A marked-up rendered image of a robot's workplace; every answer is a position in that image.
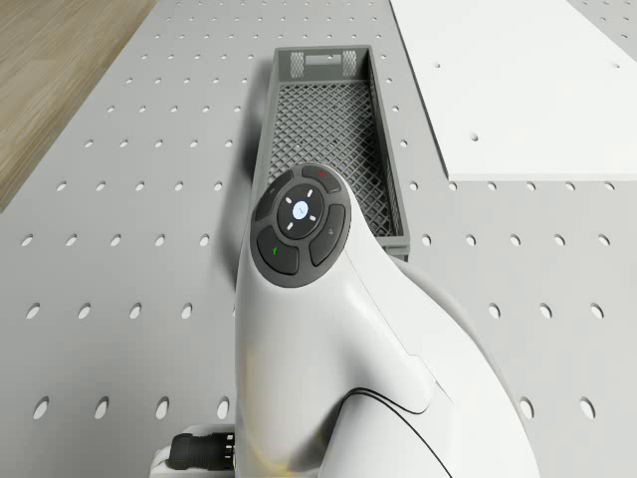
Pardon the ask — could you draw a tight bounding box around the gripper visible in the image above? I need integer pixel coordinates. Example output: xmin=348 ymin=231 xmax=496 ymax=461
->
xmin=148 ymin=422 xmax=239 ymax=478

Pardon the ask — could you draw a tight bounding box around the white board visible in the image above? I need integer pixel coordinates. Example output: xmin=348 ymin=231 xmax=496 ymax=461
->
xmin=387 ymin=0 xmax=637 ymax=181

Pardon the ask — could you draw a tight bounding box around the dark grey basket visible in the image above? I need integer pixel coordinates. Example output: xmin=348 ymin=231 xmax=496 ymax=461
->
xmin=247 ymin=45 xmax=412 ymax=263

